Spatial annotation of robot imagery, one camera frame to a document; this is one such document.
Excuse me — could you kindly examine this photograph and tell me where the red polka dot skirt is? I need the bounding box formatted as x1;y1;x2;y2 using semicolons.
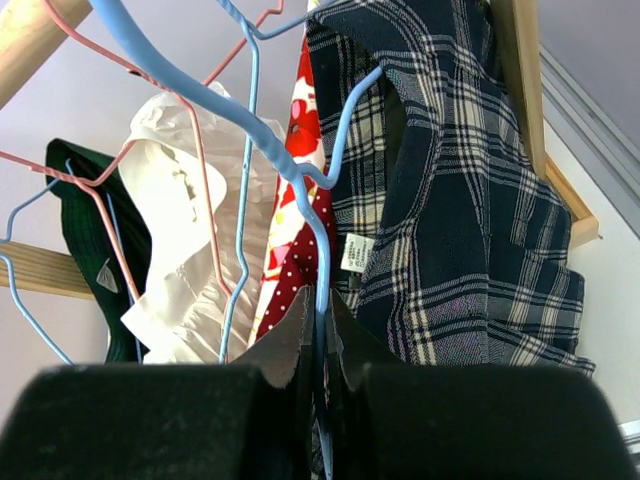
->
254;189;336;344

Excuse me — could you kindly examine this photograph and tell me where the white pleated dress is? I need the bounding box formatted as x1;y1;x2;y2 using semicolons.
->
118;92;277;364

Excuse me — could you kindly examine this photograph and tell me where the white red floral skirt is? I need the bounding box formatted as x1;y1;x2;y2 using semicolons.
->
247;0;335;344

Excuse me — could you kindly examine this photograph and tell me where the wooden clothes rack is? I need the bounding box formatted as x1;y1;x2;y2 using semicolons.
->
0;0;600;301

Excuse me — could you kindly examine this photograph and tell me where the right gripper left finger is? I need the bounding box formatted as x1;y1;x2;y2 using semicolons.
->
1;287;315;479

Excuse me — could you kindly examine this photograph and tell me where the navy white plaid skirt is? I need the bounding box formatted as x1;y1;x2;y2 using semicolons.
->
307;1;595;375

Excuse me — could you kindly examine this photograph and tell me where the pink hanger with white dress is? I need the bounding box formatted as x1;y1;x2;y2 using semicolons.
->
0;92;236;306

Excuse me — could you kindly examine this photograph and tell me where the blue hanger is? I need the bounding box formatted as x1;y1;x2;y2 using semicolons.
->
218;1;330;364
89;0;384;480
1;152;140;365

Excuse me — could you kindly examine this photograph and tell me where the pink hanger with floral skirt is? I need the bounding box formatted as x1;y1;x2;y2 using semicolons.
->
43;1;285;134

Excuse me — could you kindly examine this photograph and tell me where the dark green plaid skirt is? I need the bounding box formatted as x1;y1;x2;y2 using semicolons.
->
45;139;151;363

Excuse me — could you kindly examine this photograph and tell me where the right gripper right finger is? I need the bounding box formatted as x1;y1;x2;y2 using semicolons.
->
326;295;639;479

